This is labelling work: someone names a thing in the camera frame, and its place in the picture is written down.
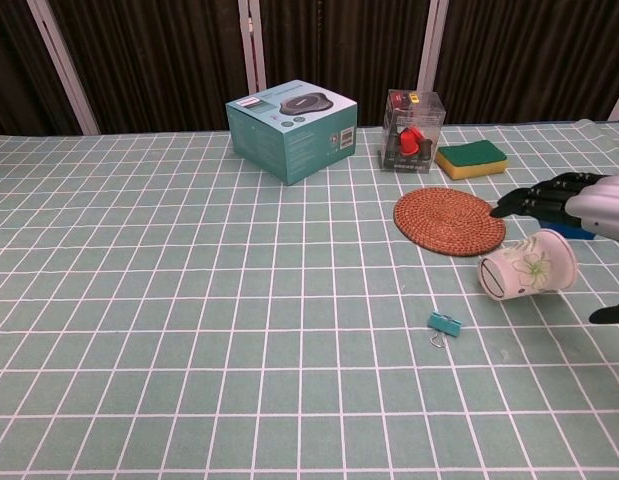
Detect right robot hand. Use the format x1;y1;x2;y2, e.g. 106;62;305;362
489;167;619;326

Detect white floral paper cup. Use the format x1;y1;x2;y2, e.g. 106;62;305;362
477;228;579;303

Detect blue toy building block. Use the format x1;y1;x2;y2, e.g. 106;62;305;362
537;215;598;242

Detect yellow green sponge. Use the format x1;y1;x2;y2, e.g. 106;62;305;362
434;140;509;181

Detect round woven rattan coaster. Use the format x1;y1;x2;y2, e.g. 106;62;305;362
392;187;507;258

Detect teal binder clip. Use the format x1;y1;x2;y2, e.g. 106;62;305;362
427;310;463;348

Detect red plastic cone piece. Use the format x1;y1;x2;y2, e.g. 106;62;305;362
398;126;424;156

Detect clear plastic display box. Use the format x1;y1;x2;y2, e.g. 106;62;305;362
379;89;446;175

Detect teal cardboard product box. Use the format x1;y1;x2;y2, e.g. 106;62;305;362
224;79;360;187

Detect green checked tablecloth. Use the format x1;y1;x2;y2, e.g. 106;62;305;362
0;118;619;480

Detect dark pleated curtain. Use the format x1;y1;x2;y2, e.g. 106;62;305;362
0;0;619;143

